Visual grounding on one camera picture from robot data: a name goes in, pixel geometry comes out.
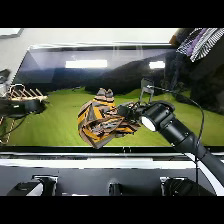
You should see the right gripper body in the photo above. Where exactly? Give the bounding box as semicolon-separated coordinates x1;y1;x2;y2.
116;101;148;124

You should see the yellow grey striped shirt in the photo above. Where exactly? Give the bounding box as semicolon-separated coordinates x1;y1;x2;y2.
77;87;142;150

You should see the purple striped garment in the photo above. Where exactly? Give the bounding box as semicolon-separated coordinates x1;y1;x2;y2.
176;28;208;57

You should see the black white striped garment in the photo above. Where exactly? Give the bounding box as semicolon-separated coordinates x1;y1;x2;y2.
189;28;224;63

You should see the silver frame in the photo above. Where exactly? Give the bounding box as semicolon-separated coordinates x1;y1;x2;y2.
0;151;224;197

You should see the black cable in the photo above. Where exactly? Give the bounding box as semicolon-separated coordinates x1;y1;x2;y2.
0;114;30;140
146;85;206;161

